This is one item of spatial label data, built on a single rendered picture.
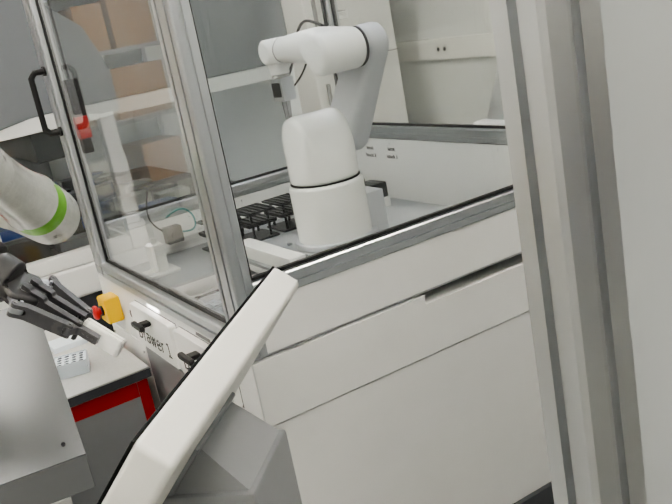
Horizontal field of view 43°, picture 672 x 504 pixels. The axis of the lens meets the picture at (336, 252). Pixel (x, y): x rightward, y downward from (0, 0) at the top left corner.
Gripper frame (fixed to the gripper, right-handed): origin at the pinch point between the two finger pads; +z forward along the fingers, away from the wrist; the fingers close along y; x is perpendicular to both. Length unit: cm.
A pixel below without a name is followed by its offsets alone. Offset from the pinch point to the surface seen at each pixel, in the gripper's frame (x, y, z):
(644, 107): -74, -65, 35
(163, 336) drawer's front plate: 31, 60, 0
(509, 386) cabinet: 1, 70, 75
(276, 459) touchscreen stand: -11.3, -19.9, 31.9
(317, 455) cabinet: 21, 34, 43
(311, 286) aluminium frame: -8.9, 38.4, 23.9
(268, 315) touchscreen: -24.0, -10.9, 21.2
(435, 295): -12, 61, 48
